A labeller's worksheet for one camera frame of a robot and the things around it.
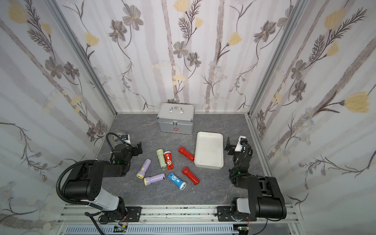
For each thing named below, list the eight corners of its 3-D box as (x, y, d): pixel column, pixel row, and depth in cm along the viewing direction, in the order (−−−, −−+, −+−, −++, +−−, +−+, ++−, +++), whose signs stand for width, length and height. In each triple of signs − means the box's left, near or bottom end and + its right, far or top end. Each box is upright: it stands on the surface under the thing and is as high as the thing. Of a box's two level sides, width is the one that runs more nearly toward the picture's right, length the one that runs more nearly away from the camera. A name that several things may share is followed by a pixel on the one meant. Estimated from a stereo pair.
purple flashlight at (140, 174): (137, 177, 88) (135, 175, 85) (148, 160, 95) (147, 158, 93) (142, 180, 87) (140, 178, 84) (152, 162, 94) (151, 159, 92)
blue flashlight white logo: (167, 178, 88) (166, 176, 85) (172, 173, 90) (171, 171, 87) (182, 191, 83) (182, 189, 80) (187, 185, 85) (186, 183, 82)
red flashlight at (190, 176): (181, 172, 91) (181, 170, 88) (186, 168, 92) (186, 166, 90) (195, 186, 85) (195, 184, 83) (199, 181, 87) (200, 179, 84)
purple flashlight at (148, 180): (145, 186, 85) (143, 184, 82) (145, 180, 87) (143, 178, 84) (166, 180, 87) (165, 178, 84) (165, 174, 90) (164, 172, 87)
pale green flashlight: (160, 169, 92) (159, 166, 89) (156, 152, 100) (155, 150, 97) (167, 166, 93) (166, 164, 90) (163, 150, 101) (162, 148, 98)
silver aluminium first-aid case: (160, 134, 110) (156, 119, 97) (164, 110, 127) (161, 95, 114) (193, 134, 110) (194, 119, 97) (193, 110, 127) (193, 95, 114)
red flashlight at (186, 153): (178, 151, 100) (177, 149, 97) (181, 147, 101) (181, 145, 99) (192, 161, 95) (192, 159, 92) (195, 158, 96) (195, 156, 94)
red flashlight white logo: (167, 170, 91) (167, 168, 88) (164, 154, 99) (163, 151, 96) (175, 168, 92) (174, 166, 89) (171, 152, 100) (170, 149, 97)
